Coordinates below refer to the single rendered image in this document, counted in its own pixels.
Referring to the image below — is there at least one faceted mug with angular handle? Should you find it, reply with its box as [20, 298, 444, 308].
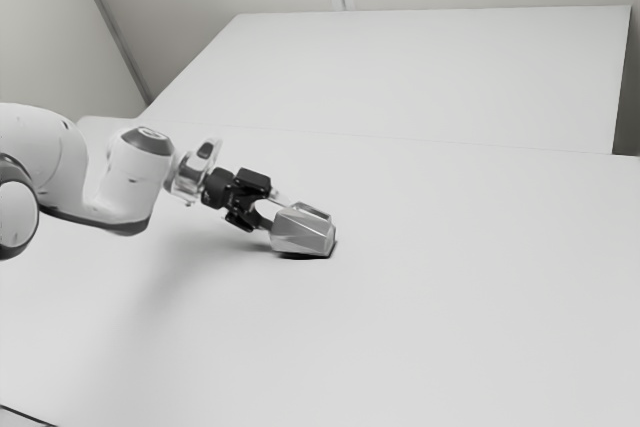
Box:
[269, 200, 338, 260]

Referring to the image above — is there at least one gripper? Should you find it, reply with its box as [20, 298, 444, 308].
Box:
[201, 165, 297, 234]

